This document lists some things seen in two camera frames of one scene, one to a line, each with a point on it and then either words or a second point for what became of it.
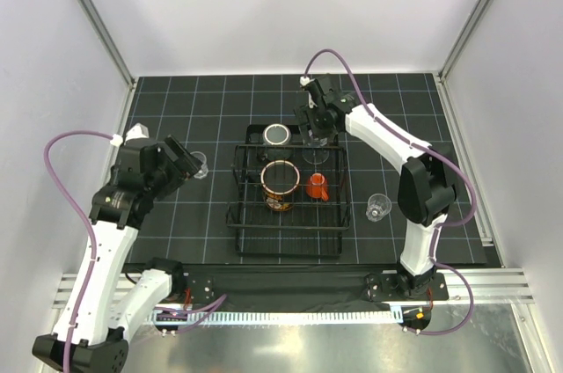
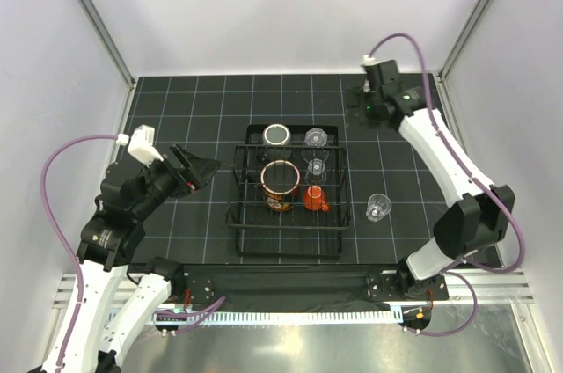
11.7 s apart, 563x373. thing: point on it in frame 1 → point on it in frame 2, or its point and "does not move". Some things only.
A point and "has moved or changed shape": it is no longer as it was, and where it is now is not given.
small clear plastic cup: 203,170 has moved or changed shape
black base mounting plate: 304,287 does not move
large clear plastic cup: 316,149 does not move
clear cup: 378,207 does not move
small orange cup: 317,186 → 315,199
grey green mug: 276,134 does not move
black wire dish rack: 288,198 does not move
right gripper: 304,119 → 354,98
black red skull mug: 280,179 does not move
